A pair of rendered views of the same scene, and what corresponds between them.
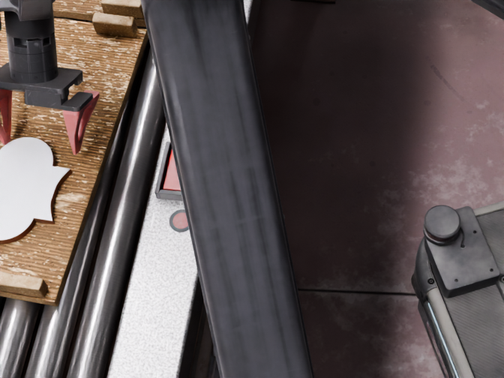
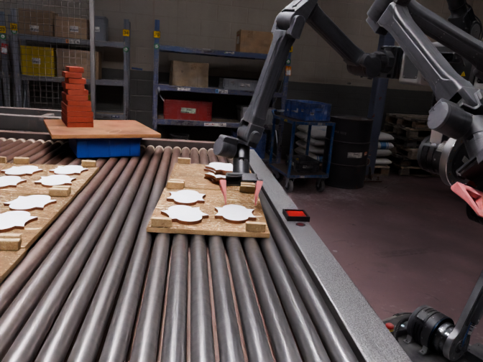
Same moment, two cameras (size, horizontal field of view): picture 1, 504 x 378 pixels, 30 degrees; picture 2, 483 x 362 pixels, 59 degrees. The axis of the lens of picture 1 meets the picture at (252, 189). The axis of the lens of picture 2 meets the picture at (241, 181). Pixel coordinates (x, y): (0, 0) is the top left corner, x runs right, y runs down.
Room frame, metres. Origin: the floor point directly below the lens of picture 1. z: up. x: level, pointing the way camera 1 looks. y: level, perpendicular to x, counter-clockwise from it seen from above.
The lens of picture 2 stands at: (-0.51, 0.84, 1.38)
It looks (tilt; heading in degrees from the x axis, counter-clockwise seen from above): 15 degrees down; 334
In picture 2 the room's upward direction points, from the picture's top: 4 degrees clockwise
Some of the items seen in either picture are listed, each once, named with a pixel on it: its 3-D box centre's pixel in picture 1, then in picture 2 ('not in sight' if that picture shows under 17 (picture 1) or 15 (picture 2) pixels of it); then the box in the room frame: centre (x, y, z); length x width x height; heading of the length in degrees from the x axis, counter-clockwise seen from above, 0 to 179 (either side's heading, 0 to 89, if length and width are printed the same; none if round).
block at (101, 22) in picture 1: (115, 25); (247, 189); (0.85, 0.14, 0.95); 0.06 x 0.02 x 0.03; 68
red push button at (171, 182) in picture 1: (190, 172); (295, 215); (0.61, 0.07, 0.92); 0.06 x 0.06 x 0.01; 71
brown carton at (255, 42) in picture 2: not in sight; (255, 43); (5.00, -1.94, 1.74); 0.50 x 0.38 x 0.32; 76
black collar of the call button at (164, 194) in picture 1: (190, 172); (295, 215); (0.61, 0.07, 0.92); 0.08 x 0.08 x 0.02; 71
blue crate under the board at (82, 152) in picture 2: not in sight; (103, 141); (1.72, 0.54, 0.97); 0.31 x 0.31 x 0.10; 3
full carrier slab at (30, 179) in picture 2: not in sight; (39, 175); (1.19, 0.84, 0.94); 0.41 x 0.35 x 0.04; 161
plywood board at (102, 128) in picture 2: not in sight; (99, 128); (1.78, 0.55, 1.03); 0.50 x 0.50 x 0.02; 3
